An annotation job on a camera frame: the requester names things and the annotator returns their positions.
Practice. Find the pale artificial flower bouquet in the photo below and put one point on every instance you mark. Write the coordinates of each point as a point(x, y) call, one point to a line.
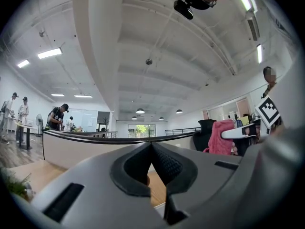
point(14, 182)

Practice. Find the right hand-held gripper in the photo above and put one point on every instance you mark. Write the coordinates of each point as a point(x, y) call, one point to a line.
point(268, 110)

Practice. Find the small ceiling camera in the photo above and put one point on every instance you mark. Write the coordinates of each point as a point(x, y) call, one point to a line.
point(42, 33)

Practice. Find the white partition with black top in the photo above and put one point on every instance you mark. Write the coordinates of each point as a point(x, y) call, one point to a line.
point(95, 149)

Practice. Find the large glass window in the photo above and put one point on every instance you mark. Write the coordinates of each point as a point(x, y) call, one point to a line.
point(141, 130)

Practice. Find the white wall board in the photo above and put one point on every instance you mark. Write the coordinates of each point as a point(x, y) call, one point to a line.
point(90, 118)

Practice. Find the black metal railing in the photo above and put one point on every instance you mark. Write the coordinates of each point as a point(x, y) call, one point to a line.
point(182, 130)
point(104, 134)

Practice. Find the black office chair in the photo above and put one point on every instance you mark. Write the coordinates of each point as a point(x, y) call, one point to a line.
point(205, 130)

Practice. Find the round ceiling sensor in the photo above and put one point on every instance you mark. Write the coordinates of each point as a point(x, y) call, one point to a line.
point(149, 61)

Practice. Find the black head camera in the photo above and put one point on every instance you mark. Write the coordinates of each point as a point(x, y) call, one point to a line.
point(183, 7)

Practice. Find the ceiling air vent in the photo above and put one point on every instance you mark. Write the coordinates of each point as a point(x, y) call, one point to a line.
point(253, 27)

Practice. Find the pale flower arrangement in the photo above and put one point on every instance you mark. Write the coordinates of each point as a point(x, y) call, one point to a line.
point(78, 128)

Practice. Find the pink cloth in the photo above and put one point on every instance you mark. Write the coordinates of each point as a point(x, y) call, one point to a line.
point(220, 137)

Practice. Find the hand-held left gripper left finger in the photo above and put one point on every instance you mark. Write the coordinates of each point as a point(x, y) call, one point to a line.
point(95, 194)

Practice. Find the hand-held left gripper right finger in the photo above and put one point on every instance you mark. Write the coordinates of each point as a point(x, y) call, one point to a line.
point(209, 187)

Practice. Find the black pedestal fan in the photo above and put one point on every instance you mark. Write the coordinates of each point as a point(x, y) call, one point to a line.
point(39, 124)

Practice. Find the white table with black base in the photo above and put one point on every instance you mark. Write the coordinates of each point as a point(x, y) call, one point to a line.
point(26, 135)

